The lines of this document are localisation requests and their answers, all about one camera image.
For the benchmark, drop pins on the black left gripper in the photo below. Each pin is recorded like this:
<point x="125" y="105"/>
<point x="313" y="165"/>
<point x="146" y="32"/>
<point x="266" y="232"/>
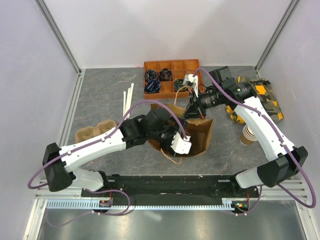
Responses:
<point x="166" y="146"/>

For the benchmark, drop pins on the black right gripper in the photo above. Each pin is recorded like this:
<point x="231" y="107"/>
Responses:
<point x="193" y="111"/>

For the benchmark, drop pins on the brown paper bag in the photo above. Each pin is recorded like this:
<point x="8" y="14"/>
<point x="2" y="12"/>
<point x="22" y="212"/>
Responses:
<point x="200" y="132"/>

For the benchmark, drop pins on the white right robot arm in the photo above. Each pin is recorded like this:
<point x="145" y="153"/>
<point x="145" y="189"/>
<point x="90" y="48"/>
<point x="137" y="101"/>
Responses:
<point x="285" y="160"/>

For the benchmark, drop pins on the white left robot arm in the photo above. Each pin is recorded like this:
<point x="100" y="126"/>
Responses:
<point x="62" y="164"/>

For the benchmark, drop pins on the green yellow cup sleeve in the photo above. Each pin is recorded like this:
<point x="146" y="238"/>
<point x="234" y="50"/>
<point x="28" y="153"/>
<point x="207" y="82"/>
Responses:
<point x="179" y="86"/>

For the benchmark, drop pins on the orange compartment tray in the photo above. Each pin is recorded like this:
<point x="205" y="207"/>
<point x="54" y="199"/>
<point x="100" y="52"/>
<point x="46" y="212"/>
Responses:
<point x="179" y="69"/>

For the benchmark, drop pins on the brown black cup sleeve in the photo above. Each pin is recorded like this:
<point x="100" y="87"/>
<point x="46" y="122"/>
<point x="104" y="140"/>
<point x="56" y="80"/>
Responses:
<point x="165" y="75"/>

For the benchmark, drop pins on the blue striped cup sleeve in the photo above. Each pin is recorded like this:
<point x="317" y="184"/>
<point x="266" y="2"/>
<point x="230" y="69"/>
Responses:
<point x="152" y="87"/>

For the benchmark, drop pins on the dark patterned cup sleeve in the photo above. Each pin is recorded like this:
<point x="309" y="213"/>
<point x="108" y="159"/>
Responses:
<point x="150" y="75"/>

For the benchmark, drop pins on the stack of paper cups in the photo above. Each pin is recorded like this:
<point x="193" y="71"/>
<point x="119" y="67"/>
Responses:
<point x="247" y="137"/>

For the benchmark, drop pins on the camouflage cloth bag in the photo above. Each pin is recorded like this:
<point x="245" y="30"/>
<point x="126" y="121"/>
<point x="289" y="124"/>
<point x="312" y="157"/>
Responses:
<point x="264" y="91"/>

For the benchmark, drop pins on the cardboard cup carrier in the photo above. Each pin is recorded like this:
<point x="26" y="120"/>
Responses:
<point x="89" y="132"/>

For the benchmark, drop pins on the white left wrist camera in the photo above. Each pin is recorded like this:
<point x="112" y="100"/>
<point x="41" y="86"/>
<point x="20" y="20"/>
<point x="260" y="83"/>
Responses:
<point x="181" y="145"/>

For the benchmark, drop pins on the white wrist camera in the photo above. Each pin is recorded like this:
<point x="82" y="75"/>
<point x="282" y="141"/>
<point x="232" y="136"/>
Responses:
<point x="191" y="80"/>
<point x="181" y="145"/>

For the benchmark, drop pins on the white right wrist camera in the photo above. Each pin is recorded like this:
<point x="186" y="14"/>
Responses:
<point x="191" y="80"/>

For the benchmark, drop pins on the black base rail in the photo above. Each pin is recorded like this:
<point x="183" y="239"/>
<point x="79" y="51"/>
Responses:
<point x="171" y="190"/>

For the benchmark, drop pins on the slotted cable duct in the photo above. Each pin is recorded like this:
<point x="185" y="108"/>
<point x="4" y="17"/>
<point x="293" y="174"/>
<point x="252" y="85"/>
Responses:
<point x="226" y="205"/>

